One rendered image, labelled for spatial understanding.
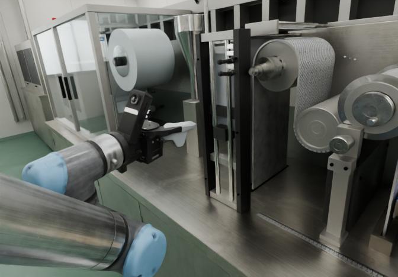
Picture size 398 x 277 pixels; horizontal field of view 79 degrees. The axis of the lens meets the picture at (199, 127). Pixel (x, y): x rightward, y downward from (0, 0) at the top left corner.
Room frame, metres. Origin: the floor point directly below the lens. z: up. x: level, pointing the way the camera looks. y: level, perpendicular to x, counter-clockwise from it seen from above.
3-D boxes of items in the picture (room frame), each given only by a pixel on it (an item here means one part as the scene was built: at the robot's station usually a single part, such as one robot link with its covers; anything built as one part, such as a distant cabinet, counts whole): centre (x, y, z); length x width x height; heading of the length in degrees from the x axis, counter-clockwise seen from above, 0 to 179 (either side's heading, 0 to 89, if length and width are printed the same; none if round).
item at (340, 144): (0.49, -0.31, 1.18); 0.04 x 0.02 x 0.04; 41
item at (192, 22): (1.13, 0.01, 1.50); 0.14 x 0.14 x 0.06
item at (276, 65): (0.69, -0.21, 1.33); 0.06 x 0.06 x 0.06; 41
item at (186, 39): (1.13, 0.01, 1.18); 0.14 x 0.14 x 0.57
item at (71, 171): (0.38, 0.23, 1.21); 0.11 x 0.08 x 0.09; 147
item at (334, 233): (0.52, -0.34, 1.05); 0.06 x 0.05 x 0.31; 131
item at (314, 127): (0.69, -0.41, 1.17); 0.26 x 0.12 x 0.12; 131
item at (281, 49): (0.79, -0.32, 1.33); 0.25 x 0.14 x 0.14; 131
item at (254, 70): (0.65, -0.16, 1.33); 0.06 x 0.03 x 0.03; 131
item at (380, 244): (0.56, -0.52, 0.92); 0.28 x 0.04 x 0.04; 131
